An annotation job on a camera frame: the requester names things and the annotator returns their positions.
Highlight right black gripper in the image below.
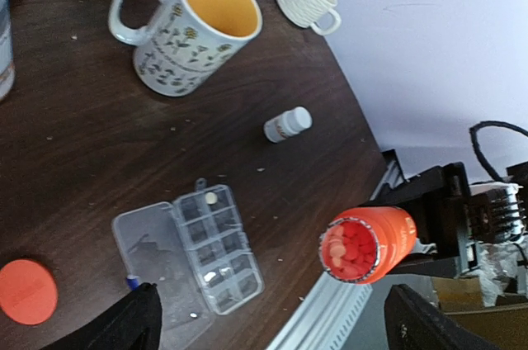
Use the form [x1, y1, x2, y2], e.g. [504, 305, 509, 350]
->
[360, 162, 471, 279]

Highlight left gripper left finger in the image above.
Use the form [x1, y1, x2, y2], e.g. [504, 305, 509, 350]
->
[45, 283, 163, 350]

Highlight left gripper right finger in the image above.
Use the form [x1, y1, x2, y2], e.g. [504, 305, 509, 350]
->
[384, 284, 498, 350]

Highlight orange pill bottle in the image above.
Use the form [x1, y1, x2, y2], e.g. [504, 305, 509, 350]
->
[318, 206, 417, 285]

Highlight clear plastic pill organizer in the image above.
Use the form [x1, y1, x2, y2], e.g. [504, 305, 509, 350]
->
[112, 178, 264, 329]

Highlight orange bottle cap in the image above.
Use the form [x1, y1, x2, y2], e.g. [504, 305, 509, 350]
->
[1, 258, 59, 325]

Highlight white pills in organizer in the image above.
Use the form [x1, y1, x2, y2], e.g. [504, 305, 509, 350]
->
[205, 192, 218, 205]

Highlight cardboard box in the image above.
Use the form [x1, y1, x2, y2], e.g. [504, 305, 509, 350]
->
[432, 277, 527, 349]

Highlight small white bottle right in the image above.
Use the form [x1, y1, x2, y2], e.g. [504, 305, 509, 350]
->
[263, 106, 313, 144]

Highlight cream ribbed mug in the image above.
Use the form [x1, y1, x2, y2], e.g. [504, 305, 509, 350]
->
[276, 0, 342, 36]

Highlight grey lid pill bottle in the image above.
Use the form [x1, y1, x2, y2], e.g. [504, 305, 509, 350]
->
[0, 0, 15, 100]

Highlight patterned mug yellow inside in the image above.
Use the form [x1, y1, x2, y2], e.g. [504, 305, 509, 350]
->
[108, 0, 262, 97]

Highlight front aluminium rail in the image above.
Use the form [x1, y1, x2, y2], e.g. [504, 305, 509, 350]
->
[267, 273, 372, 350]

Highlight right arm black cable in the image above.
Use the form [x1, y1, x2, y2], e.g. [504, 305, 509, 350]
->
[469, 120, 528, 184]

